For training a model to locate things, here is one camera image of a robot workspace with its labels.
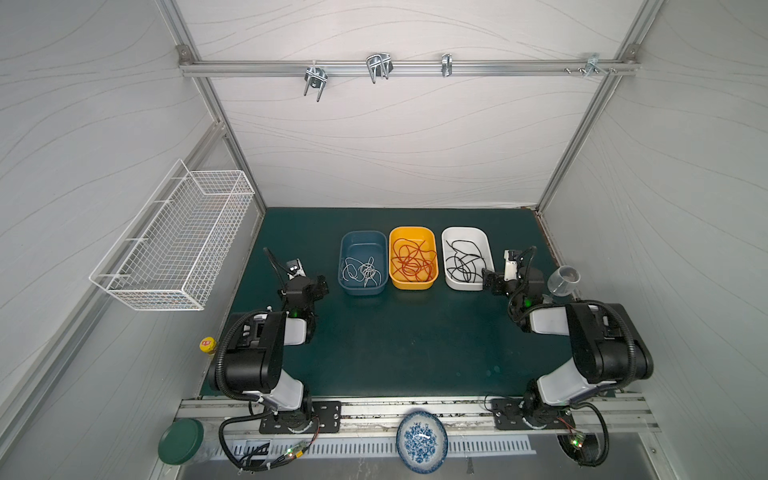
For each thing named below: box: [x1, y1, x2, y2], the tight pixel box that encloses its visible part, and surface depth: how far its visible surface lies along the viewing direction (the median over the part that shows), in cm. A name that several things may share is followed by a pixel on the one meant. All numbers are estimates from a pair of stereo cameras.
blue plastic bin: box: [338, 230, 389, 296], surface depth 103 cm
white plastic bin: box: [441, 227, 496, 291], surface depth 106 cm
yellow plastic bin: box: [388, 226, 439, 291], surface depth 106 cm
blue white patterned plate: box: [395, 411, 449, 474], surface depth 70 cm
